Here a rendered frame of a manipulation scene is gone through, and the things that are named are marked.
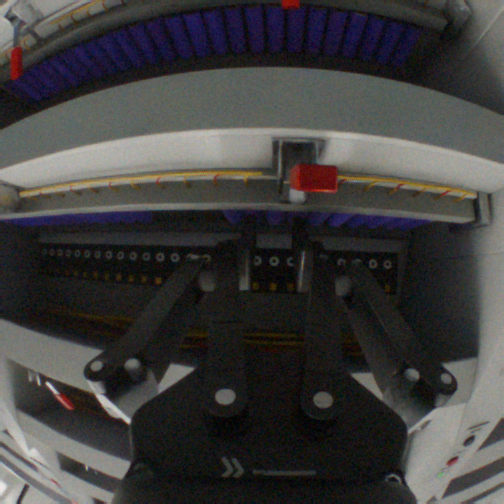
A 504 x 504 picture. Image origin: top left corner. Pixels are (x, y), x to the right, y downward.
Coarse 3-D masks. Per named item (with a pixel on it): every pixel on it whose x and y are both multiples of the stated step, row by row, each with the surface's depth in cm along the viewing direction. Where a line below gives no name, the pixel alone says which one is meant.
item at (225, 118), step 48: (96, 96) 13; (144, 96) 13; (192, 96) 12; (240, 96) 12; (288, 96) 12; (336, 96) 12; (384, 96) 12; (432, 96) 11; (0, 144) 14; (48, 144) 13; (96, 144) 13; (144, 144) 13; (192, 144) 14; (240, 144) 14; (336, 144) 13; (384, 144) 12; (432, 144) 11; (480, 144) 11; (480, 192) 15; (0, 240) 28; (48, 240) 34; (96, 240) 33; (144, 240) 32; (192, 240) 32; (288, 240) 30; (336, 240) 30; (384, 240) 29; (432, 240) 25; (480, 240) 17
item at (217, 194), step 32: (32, 192) 18; (64, 192) 19; (96, 192) 18; (128, 192) 18; (160, 192) 18; (192, 192) 18; (224, 192) 18; (256, 192) 17; (320, 192) 17; (352, 192) 17; (384, 192) 17; (416, 192) 16; (448, 192) 15
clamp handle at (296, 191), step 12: (300, 168) 7; (312, 168) 7; (324, 168) 7; (336, 168) 7; (288, 180) 13; (300, 180) 7; (312, 180) 7; (324, 180) 7; (336, 180) 7; (300, 192) 14
